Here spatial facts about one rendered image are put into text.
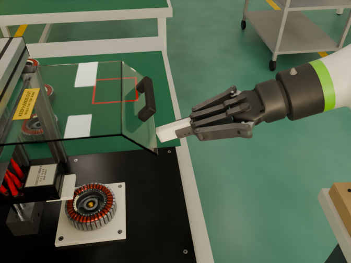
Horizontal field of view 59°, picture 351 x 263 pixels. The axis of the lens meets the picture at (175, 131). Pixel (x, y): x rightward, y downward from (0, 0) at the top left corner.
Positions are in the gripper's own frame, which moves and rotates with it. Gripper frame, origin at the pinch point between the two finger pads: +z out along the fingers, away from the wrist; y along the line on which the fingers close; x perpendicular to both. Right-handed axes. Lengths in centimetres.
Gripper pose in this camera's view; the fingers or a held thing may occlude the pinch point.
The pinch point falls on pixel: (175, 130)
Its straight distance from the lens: 59.4
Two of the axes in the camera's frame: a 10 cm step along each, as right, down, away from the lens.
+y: -0.7, -6.8, 7.3
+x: -3.3, -6.7, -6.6
